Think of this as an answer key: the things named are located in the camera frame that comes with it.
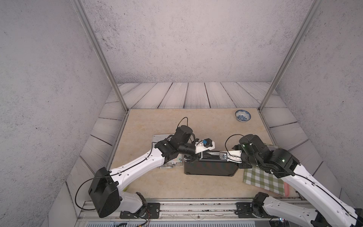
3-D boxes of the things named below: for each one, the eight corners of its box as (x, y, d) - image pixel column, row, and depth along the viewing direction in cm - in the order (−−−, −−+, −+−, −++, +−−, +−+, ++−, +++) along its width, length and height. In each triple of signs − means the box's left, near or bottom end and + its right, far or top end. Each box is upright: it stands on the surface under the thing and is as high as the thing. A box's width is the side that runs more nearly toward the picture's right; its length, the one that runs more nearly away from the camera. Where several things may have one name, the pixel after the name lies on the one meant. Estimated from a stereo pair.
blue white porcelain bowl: (235, 123, 113) (237, 119, 110) (232, 113, 120) (234, 109, 117) (250, 123, 113) (252, 119, 110) (246, 113, 120) (248, 109, 117)
